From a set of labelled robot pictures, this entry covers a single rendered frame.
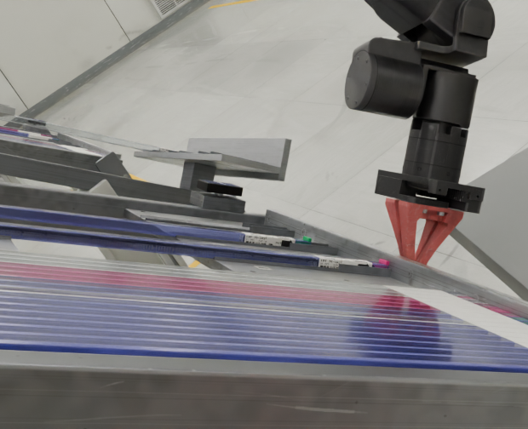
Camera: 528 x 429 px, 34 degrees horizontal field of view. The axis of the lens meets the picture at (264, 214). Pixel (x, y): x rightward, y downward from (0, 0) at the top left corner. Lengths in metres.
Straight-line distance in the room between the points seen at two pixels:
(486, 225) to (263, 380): 0.75
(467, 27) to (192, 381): 0.55
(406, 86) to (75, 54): 7.85
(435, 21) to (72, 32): 7.84
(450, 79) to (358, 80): 0.09
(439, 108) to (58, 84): 7.82
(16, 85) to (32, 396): 8.17
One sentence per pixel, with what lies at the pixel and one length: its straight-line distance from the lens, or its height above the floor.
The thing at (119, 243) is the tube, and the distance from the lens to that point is 0.76.
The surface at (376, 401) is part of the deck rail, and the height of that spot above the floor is 0.89.
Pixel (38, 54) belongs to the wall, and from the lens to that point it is 8.56.
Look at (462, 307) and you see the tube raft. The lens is 0.70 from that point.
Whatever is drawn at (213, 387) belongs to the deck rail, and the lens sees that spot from 0.40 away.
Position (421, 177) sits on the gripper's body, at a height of 0.80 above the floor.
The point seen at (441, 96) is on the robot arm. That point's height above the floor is 0.85.
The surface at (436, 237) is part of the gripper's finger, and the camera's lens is 0.88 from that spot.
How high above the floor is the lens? 1.14
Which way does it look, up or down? 21 degrees down
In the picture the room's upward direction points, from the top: 32 degrees counter-clockwise
